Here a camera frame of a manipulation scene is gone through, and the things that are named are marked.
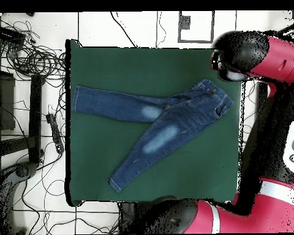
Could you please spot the blue denim jeans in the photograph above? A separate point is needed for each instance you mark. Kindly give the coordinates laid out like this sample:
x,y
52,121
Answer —
x,y
174,117

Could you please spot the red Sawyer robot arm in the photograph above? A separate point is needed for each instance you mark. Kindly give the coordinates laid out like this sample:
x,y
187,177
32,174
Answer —
x,y
272,213

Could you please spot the black flat box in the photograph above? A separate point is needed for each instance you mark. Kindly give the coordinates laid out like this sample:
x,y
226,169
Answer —
x,y
7,33

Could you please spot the black tripod leg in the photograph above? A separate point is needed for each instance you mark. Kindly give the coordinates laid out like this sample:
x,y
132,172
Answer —
x,y
290,28

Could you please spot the dark green table cloth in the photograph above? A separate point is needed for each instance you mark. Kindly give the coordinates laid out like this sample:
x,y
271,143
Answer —
x,y
112,68

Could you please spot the black power strip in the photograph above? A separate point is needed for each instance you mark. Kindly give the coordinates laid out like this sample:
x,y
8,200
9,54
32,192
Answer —
x,y
55,132

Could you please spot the black stand bar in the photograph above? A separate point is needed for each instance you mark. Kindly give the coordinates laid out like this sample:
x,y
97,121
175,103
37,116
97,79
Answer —
x,y
35,117

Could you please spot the dark square case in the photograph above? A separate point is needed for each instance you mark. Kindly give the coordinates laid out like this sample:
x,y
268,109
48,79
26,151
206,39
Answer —
x,y
5,102

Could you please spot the grey wheeled stand leg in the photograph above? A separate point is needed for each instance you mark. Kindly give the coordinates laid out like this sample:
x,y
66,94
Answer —
x,y
22,171

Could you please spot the grey square frame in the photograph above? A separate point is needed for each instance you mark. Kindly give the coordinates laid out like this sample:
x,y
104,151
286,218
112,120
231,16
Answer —
x,y
196,41

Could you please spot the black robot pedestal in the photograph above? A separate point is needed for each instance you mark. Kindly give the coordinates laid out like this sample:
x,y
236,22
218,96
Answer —
x,y
127,217

